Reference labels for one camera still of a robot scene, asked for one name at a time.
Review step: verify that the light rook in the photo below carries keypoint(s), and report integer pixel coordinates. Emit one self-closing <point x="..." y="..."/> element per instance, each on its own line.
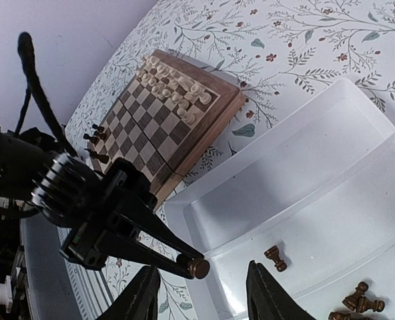
<point x="205" y="98"/>
<point x="147" y="61"/>

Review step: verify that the light bishop piece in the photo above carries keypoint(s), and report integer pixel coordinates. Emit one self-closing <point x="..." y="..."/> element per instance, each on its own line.
<point x="196" y="89"/>
<point x="164" y="72"/>

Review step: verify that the floral patterned table mat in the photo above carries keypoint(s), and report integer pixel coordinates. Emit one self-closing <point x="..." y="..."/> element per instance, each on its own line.
<point x="280" y="54"/>

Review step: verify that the light knight piece left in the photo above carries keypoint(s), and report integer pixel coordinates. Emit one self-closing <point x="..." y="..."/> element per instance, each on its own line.
<point x="155" y="63"/>

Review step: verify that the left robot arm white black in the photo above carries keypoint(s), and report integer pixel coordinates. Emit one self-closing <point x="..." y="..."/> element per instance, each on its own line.
<point x="23" y="163"/>

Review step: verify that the light pawn three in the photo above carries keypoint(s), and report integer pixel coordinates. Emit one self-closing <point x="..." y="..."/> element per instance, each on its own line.
<point x="157" y="88"/>

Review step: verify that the wooden chess board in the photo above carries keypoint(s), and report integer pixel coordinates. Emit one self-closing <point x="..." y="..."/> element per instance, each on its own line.
<point x="146" y="130"/>

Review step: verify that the light pawn six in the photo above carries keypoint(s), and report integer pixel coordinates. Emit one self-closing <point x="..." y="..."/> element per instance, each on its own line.
<point x="183" y="104"/>

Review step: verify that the white plastic compartment tray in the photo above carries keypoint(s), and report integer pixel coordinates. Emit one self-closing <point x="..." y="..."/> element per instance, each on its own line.
<point x="321" y="187"/>

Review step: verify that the light rook far left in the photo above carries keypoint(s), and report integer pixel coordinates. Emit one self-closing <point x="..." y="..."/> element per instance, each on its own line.
<point x="147" y="61"/>

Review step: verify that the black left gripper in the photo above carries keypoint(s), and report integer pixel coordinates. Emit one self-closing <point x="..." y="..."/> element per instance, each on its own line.
<point x="89" y="203"/>

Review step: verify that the light bishop piece right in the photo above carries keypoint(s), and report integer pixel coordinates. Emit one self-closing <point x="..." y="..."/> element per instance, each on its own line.
<point x="196" y="89"/>

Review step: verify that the light pawn eight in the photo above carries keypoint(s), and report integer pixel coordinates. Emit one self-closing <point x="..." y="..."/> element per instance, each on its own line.
<point x="189" y="118"/>

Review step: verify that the light rook far right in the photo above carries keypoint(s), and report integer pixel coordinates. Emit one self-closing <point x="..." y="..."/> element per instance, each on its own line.
<point x="205" y="98"/>

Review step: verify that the dark wooden king piece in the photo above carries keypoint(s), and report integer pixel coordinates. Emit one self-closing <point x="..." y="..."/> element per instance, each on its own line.
<point x="100" y="157"/>

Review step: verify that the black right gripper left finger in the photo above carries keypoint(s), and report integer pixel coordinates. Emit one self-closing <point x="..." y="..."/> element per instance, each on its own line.
<point x="138" y="301"/>

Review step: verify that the dark chess piece apart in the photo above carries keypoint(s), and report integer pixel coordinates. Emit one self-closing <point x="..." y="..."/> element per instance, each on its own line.
<point x="273" y="254"/>

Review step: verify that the light pawn two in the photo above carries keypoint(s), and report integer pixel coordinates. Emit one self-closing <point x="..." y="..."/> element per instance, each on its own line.
<point x="152" y="81"/>

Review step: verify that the light pawn seven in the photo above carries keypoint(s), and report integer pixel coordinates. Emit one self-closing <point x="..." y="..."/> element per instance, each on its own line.
<point x="181" y="112"/>

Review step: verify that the light pawn one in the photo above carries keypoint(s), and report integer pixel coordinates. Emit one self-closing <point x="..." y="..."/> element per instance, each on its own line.
<point x="144" y="75"/>

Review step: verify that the light pawn five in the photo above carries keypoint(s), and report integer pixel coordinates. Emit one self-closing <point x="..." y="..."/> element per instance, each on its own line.
<point x="175" y="98"/>

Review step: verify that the light pawn four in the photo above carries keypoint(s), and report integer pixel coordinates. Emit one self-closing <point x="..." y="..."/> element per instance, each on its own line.
<point x="165" y="93"/>

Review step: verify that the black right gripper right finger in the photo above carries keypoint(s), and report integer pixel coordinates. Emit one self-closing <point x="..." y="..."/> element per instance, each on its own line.
<point x="266" y="298"/>

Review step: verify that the light queen piece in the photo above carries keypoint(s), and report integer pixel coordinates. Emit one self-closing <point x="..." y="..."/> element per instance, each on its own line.
<point x="173" y="77"/>

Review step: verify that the dark pawn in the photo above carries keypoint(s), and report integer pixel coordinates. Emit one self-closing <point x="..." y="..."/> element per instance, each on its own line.
<point x="93" y="139"/>
<point x="198" y="268"/>

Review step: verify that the dark chess piece corner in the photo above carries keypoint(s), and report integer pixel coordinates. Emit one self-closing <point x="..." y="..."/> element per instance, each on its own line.
<point x="99" y="131"/>

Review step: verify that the light bishop piece left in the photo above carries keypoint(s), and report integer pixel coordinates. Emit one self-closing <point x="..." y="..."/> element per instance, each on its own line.
<point x="164" y="72"/>

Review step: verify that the pile of dark chess pieces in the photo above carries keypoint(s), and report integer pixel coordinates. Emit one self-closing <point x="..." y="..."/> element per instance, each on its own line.
<point x="358" y="303"/>

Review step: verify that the light king piece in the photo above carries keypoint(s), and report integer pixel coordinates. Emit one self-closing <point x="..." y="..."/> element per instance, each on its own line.
<point x="185" y="82"/>

